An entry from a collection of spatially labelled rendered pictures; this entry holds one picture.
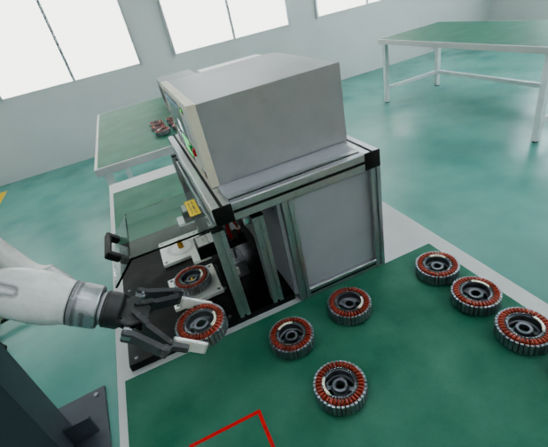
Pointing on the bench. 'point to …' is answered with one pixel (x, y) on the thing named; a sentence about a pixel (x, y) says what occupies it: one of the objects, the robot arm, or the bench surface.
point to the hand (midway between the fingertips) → (200, 325)
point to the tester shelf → (278, 178)
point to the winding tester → (259, 113)
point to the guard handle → (111, 247)
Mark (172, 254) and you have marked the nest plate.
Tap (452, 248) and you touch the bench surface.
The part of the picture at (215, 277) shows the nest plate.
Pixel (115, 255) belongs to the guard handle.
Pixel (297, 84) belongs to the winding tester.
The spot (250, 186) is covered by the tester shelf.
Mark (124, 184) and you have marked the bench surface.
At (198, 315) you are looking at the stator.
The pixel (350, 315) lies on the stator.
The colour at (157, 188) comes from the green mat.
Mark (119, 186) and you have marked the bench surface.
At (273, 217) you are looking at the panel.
